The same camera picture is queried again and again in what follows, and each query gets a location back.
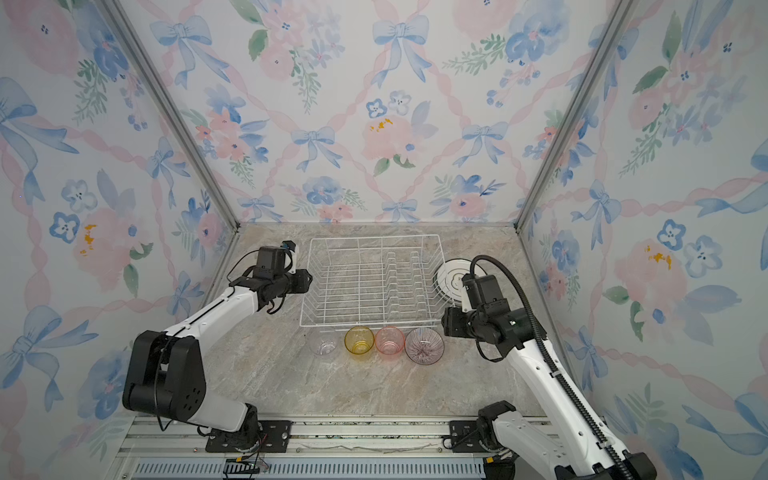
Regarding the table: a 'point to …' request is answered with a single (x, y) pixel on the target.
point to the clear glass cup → (323, 341)
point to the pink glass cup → (389, 340)
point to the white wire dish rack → (374, 281)
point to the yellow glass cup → (359, 340)
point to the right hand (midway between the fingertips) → (453, 319)
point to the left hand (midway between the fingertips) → (306, 274)
